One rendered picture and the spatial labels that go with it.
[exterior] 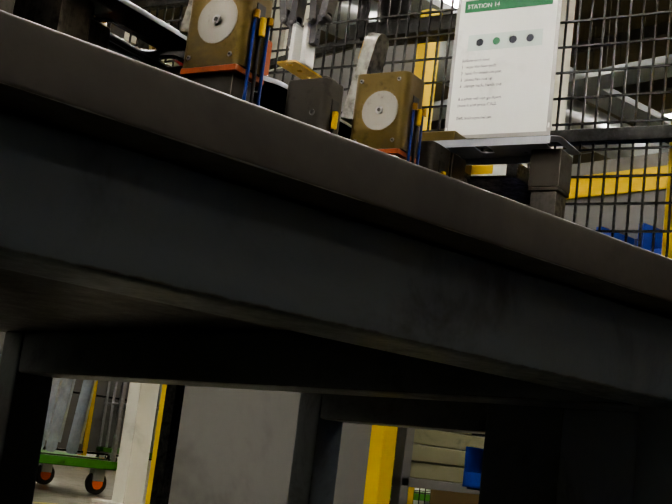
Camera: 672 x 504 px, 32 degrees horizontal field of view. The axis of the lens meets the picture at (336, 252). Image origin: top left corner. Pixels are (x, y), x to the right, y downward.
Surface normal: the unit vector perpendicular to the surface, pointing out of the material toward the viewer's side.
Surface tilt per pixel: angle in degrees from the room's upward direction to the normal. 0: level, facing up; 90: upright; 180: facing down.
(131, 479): 90
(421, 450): 90
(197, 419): 90
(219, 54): 90
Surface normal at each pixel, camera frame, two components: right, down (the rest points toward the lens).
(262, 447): -0.73, -0.21
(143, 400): 0.67, -0.05
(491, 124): -0.51, -0.21
